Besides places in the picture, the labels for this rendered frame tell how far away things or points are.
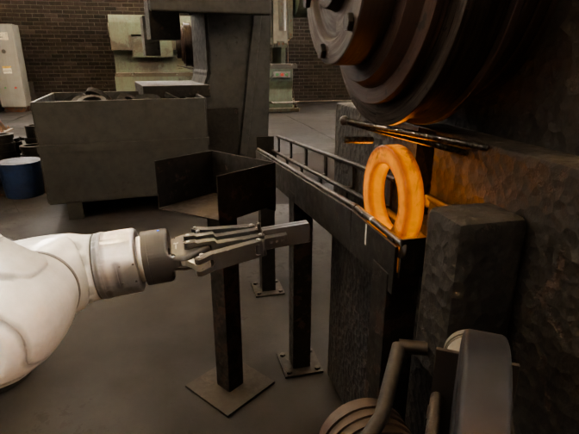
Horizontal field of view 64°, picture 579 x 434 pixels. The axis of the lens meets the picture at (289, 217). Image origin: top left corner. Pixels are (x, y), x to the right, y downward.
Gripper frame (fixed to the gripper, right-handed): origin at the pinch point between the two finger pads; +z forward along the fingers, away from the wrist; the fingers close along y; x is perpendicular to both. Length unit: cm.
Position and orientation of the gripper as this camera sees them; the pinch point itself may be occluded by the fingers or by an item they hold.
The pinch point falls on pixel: (285, 234)
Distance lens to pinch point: 67.7
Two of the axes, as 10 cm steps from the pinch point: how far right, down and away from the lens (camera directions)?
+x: -0.8, -9.3, -3.5
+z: 9.7, -1.6, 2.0
